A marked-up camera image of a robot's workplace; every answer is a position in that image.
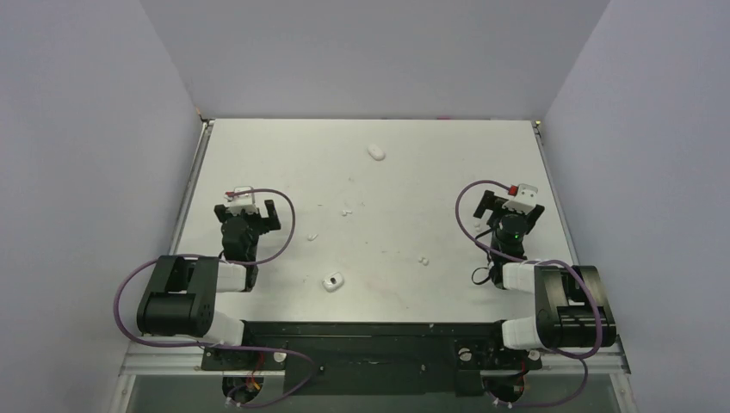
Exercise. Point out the closed white charging case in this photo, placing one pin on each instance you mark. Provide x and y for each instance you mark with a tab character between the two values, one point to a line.
376	153

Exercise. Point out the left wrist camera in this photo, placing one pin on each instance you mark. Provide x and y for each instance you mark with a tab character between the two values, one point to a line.
240	198

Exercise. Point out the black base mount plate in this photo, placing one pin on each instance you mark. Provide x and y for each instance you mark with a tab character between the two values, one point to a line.
317	359

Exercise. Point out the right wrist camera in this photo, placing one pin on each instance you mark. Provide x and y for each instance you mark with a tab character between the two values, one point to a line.
521	198

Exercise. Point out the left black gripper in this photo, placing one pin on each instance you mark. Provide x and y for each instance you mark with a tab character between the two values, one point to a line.
265	224

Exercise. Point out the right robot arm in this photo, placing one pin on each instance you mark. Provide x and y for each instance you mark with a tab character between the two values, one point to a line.
571	306

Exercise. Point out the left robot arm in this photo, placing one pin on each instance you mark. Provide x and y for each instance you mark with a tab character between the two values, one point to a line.
180	297

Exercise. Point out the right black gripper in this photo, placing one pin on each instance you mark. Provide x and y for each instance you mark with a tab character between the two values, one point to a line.
510	213

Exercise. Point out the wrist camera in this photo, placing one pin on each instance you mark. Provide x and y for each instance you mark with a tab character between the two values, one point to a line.
240	198
521	198

